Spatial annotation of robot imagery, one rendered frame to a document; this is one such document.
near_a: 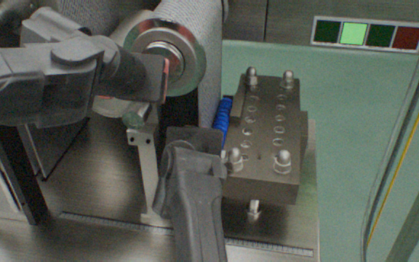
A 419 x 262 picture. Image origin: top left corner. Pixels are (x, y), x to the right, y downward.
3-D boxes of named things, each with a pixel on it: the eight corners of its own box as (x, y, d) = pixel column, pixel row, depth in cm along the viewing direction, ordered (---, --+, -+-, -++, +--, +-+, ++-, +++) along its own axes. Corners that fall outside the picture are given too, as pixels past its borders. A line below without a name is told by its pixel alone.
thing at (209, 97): (199, 165, 82) (198, 89, 71) (218, 102, 100) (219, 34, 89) (201, 165, 82) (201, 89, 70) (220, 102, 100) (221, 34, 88)
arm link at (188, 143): (201, 147, 59) (165, 136, 60) (189, 190, 60) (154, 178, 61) (208, 140, 66) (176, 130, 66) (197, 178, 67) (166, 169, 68)
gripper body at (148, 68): (161, 102, 57) (147, 95, 50) (95, 96, 59) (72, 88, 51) (166, 58, 57) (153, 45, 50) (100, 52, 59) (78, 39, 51)
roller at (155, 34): (129, 81, 71) (132, 22, 64) (166, 24, 91) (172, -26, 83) (190, 97, 71) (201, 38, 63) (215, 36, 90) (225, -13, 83)
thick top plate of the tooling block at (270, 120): (216, 195, 81) (216, 174, 77) (240, 91, 112) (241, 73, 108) (294, 205, 79) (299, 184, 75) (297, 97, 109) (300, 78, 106)
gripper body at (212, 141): (220, 165, 72) (214, 175, 65) (166, 159, 74) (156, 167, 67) (224, 130, 71) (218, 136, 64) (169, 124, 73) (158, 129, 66)
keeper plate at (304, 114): (292, 170, 95) (299, 135, 88) (293, 144, 103) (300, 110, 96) (303, 172, 95) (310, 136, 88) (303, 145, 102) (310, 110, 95)
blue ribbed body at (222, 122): (204, 161, 83) (204, 149, 81) (220, 105, 99) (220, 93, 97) (220, 164, 82) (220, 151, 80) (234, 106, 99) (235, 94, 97)
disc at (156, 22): (121, 85, 72) (124, 9, 63) (121, 84, 73) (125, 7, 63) (198, 105, 72) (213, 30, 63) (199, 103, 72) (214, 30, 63)
